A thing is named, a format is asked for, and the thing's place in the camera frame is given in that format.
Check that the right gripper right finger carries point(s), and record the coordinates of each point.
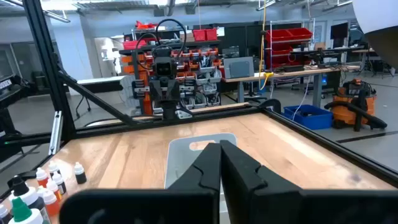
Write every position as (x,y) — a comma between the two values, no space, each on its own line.
(242,186)

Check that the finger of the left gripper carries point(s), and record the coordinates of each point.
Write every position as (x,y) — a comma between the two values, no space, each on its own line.
(173,90)
(157,90)

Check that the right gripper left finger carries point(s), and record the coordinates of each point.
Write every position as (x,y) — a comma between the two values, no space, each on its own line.
(199,174)

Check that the white plastic storage bin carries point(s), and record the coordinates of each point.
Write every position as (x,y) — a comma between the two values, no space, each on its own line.
(180,161)

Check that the purple small dropper bottle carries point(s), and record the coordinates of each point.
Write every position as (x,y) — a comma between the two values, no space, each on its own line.
(59,183)

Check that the orange small dropper bottle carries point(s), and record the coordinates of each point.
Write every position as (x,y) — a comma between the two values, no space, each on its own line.
(49,202)
(53,189)

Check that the white-capped small dropper bottle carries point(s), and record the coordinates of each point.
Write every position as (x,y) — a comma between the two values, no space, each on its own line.
(39,189)

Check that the black Chefmaster colour bottle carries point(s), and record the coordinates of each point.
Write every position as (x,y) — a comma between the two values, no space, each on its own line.
(19,186)

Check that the green Chefmaster colour bottle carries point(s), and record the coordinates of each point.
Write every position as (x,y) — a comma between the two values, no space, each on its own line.
(20,211)

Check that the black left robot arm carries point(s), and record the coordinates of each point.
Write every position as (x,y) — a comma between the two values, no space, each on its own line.
(169,110)

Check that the red plastic crate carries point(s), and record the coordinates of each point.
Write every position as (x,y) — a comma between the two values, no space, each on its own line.
(133,44)

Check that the brown cardboard box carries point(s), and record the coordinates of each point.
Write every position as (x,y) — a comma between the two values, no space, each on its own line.
(186,36)

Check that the white folding table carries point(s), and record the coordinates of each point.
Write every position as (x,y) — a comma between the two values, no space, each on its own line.
(99,81)

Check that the red plastic bin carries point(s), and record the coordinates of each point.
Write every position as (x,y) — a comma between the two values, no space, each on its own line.
(199,35)
(211,34)

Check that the grey equipment box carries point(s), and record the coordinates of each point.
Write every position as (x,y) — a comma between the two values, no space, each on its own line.
(238,68)

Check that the black table clamp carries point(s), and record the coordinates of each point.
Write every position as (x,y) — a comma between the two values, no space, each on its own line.
(270,104)

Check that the blue plastic crate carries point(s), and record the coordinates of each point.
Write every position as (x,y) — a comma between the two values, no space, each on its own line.
(311,119)

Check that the silver aluminium extrusion bar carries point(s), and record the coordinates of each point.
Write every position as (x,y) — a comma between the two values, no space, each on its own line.
(56,132)

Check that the dark blue small dropper bottle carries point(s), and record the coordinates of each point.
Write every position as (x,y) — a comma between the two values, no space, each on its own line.
(80,174)

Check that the red bin shelf rack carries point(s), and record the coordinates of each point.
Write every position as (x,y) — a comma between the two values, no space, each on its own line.
(280,35)

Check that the orange shop vacuum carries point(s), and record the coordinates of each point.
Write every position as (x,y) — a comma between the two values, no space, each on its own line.
(342,115)

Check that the wooden top workbench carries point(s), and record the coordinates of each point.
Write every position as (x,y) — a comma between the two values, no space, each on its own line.
(298,72)

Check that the orange-red small dropper bottle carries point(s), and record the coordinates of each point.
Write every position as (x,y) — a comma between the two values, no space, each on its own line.
(41,178)

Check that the black computer monitor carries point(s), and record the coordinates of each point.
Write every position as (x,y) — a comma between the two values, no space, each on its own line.
(339,31)

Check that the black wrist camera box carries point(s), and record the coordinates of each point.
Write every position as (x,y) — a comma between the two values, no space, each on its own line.
(164,67)

